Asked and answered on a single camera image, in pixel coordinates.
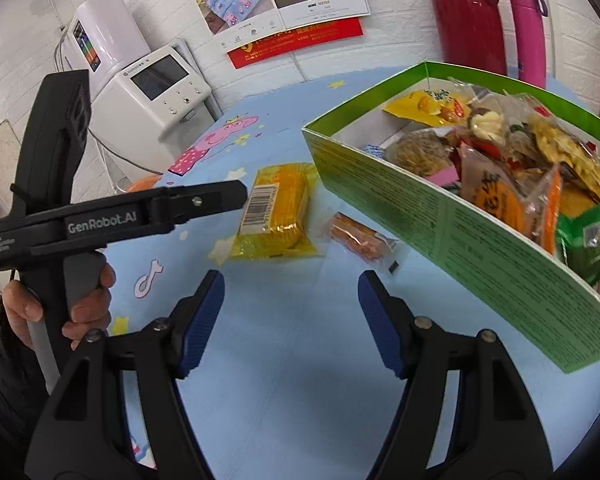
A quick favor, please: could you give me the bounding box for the green snack packet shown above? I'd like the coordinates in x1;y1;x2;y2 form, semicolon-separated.
555;204;600;286

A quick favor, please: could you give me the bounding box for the orange peanut snack bag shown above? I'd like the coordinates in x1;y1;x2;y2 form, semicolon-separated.
460;144;562;255

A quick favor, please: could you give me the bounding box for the clear brown snack packet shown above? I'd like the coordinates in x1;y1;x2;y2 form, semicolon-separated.
385;129;454;177

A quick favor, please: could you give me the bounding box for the yellow chips snack bag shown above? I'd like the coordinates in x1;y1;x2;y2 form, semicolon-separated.
382;89;470;127

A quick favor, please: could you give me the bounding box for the Danco Galette snack bag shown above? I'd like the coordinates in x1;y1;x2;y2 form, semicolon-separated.
467;91;600;202

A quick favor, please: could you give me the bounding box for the person's left hand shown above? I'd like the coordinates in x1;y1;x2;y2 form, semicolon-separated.
2;263;116;350

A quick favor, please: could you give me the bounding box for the orange plastic basin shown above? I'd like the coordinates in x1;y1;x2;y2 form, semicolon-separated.
126;174;161;193

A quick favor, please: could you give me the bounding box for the white screen appliance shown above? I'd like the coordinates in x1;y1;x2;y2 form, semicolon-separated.
90;44;212;182

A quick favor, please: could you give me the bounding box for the yellow barcode snack pack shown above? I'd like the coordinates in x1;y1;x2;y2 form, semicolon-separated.
230;162;318;260

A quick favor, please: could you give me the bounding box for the small orange sausage snack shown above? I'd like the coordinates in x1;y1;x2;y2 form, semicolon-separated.
323;211;400;274

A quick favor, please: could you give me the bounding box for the blue cartoon tablecloth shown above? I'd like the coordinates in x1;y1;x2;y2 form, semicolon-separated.
107;68;600;479

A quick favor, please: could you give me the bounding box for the green cardboard box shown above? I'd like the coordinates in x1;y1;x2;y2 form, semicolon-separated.
302;62;600;373

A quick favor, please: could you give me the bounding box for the red thermos jug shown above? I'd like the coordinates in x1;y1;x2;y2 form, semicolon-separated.
432;0;507;75

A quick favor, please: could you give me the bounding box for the pink water bottle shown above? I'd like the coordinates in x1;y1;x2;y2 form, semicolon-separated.
509;0;548;89

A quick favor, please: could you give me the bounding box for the white wall water purifier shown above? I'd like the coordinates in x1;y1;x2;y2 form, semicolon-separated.
60;0;150;99

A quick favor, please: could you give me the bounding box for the bedding wall calendar poster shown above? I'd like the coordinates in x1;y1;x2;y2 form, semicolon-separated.
195;0;370;68

